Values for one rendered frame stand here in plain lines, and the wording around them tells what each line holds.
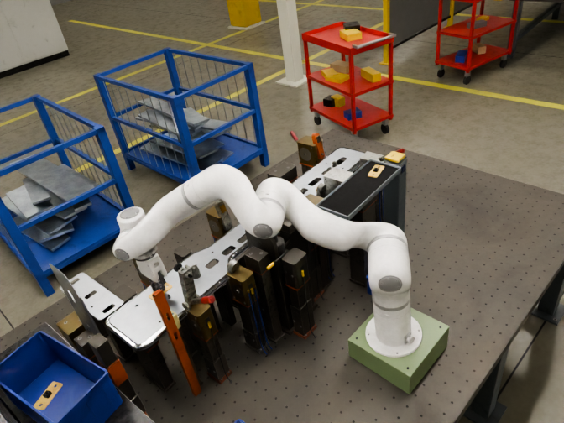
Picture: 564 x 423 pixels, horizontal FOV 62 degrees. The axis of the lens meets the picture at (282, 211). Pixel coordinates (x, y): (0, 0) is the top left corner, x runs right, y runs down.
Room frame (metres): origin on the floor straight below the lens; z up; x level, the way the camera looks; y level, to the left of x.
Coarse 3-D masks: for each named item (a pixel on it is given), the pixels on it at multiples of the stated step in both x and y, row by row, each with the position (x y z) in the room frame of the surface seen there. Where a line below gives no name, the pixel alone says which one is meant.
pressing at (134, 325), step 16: (336, 160) 1.93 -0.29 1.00; (352, 160) 1.90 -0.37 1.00; (304, 176) 1.83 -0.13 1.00; (320, 176) 1.81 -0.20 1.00; (240, 224) 1.54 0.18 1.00; (224, 240) 1.45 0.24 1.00; (192, 256) 1.39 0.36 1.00; (208, 256) 1.37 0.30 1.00; (224, 256) 1.36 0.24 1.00; (176, 272) 1.31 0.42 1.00; (208, 272) 1.28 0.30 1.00; (224, 272) 1.27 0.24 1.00; (176, 288) 1.22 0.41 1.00; (208, 288) 1.20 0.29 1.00; (128, 304) 1.18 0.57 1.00; (144, 304) 1.17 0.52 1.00; (176, 304) 1.15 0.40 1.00; (112, 320) 1.12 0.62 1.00; (128, 320) 1.11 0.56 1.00; (144, 320) 1.10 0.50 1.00; (160, 320) 1.08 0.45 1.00; (128, 336) 1.04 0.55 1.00; (144, 336) 1.03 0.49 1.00; (160, 336) 1.02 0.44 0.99
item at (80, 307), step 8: (56, 272) 1.02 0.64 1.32; (64, 280) 1.00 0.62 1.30; (64, 288) 1.03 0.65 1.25; (72, 288) 0.97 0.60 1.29; (72, 304) 1.03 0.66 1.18; (80, 304) 0.98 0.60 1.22; (80, 312) 1.01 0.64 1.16; (88, 312) 0.97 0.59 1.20; (88, 320) 0.98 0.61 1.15; (88, 328) 1.02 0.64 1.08; (96, 328) 0.96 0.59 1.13
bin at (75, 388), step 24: (48, 336) 0.94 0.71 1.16; (24, 360) 0.90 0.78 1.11; (48, 360) 0.94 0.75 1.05; (72, 360) 0.89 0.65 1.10; (0, 384) 0.80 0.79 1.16; (24, 384) 0.88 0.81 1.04; (48, 384) 0.87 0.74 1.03; (72, 384) 0.86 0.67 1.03; (96, 384) 0.75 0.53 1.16; (24, 408) 0.77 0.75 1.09; (48, 408) 0.79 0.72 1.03; (72, 408) 0.69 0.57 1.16; (96, 408) 0.73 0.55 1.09
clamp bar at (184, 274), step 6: (180, 264) 1.09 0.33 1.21; (186, 264) 1.08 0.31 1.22; (180, 270) 1.07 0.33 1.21; (186, 270) 1.06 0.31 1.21; (180, 276) 1.06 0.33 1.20; (186, 276) 1.05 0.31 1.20; (192, 276) 1.07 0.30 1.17; (180, 282) 1.06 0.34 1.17; (186, 282) 1.06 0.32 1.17; (192, 282) 1.07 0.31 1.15; (186, 288) 1.06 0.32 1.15; (192, 288) 1.07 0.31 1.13; (186, 294) 1.06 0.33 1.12; (192, 294) 1.07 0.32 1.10; (186, 300) 1.07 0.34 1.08
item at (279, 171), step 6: (282, 162) 1.94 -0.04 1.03; (276, 168) 1.89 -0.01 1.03; (282, 168) 1.89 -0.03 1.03; (288, 168) 1.88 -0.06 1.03; (294, 168) 1.88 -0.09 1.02; (270, 174) 1.85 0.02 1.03; (276, 174) 1.84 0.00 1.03; (282, 174) 1.83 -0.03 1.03; (288, 174) 1.85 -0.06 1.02; (294, 174) 1.88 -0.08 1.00; (288, 180) 1.84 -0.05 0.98; (294, 180) 1.88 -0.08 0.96
